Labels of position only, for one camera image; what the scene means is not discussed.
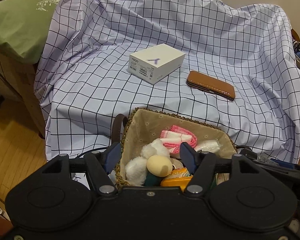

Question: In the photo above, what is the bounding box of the green printed pillow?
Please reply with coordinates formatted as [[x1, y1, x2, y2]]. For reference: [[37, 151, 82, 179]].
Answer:
[[0, 0, 70, 65]]

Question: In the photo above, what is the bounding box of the wooden cabinet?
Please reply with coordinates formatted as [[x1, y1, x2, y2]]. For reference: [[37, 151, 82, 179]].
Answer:
[[0, 47, 46, 140]]

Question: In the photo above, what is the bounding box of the orange embroidered pouch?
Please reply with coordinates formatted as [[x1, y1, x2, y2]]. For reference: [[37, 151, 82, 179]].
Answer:
[[161, 169, 193, 188]]

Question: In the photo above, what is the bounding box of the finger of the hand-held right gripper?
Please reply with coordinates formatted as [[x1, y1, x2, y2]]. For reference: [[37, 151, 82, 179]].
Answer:
[[270, 158, 300, 172], [239, 148, 300, 178]]

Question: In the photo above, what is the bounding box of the white gauze packet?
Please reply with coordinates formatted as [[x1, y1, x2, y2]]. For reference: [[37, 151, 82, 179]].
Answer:
[[194, 139, 222, 154]]

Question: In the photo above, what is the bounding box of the pink and white cloth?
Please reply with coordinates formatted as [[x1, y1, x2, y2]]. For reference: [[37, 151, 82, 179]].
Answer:
[[159, 124, 198, 155]]

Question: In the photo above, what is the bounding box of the blue checkered bed sheet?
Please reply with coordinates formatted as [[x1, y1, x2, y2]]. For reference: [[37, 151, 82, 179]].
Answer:
[[34, 0, 300, 167]]

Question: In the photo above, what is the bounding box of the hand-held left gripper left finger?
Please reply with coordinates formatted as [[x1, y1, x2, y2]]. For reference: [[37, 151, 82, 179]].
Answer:
[[41, 142, 122, 195]]

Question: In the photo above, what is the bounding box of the white cardboard phone box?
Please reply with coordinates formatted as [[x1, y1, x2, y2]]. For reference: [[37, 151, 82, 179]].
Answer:
[[127, 44, 186, 85]]

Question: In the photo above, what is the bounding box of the brown leather case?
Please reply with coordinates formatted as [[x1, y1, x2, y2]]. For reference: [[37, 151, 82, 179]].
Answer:
[[186, 70, 236, 102]]

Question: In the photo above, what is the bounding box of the woven basket with fabric lining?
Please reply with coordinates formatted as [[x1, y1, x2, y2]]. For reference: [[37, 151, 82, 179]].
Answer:
[[112, 107, 238, 190]]

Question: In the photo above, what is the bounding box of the white plush bear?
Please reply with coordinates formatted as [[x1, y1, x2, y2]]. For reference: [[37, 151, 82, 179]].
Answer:
[[125, 139, 171, 187]]

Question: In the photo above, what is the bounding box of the beige egg-shaped sponge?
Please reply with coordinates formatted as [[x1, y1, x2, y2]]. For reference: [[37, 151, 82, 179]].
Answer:
[[146, 155, 173, 177]]

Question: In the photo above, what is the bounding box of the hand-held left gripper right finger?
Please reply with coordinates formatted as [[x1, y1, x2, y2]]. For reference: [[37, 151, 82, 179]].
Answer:
[[180, 142, 264, 195]]

